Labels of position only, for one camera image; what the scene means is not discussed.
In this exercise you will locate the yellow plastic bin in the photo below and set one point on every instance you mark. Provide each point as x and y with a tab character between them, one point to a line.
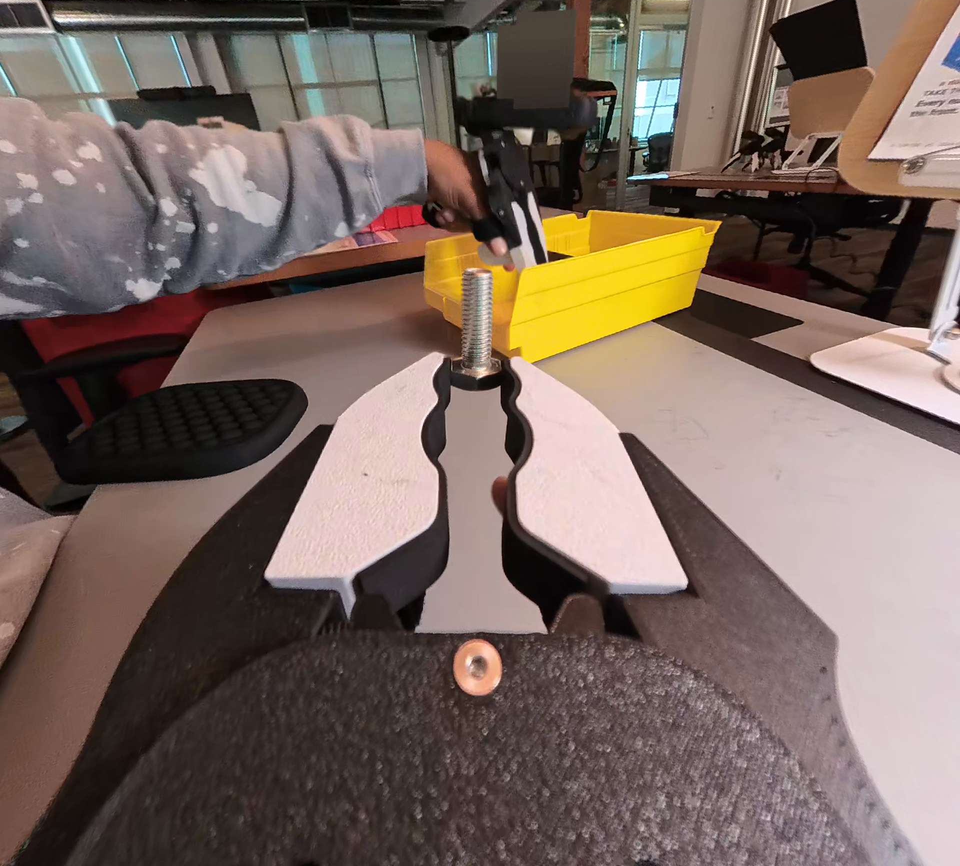
600	296

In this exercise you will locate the black wall monitor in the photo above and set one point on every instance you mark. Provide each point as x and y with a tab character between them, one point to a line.
187	112

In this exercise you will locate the black chair armrest pad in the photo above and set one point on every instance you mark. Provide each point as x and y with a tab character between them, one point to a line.
187	423

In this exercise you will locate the steel hex bolt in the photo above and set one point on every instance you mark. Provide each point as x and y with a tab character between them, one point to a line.
477	311

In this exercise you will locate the small wooden clipboard stand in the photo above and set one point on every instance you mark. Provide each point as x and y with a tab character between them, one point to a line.
829	101

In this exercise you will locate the person's right hand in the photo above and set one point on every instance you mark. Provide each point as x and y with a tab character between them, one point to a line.
501	495

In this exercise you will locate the printed instruction sheet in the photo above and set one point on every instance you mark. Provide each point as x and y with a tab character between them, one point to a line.
930	116

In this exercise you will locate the person's left forearm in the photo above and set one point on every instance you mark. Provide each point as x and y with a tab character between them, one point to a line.
187	206

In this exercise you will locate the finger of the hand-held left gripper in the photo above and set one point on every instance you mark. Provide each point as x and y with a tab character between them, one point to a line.
534	236

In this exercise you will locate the instruction sheet on stand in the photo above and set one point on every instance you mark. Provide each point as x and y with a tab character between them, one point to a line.
892	93

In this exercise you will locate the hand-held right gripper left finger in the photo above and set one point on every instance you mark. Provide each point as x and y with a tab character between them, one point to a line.
375	476

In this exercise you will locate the spare black gripper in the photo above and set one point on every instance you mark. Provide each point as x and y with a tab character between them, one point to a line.
754	150

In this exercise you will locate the black light panel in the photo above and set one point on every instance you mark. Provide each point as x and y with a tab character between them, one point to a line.
817	37

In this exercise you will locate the black office chair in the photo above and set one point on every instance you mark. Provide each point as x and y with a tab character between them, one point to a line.
660	150

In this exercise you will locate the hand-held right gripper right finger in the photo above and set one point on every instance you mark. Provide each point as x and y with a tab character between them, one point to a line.
585	498

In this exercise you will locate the red floor bin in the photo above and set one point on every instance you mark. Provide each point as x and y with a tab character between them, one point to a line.
757	279

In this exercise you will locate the person's left hand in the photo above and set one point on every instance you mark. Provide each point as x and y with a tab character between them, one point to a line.
457	191

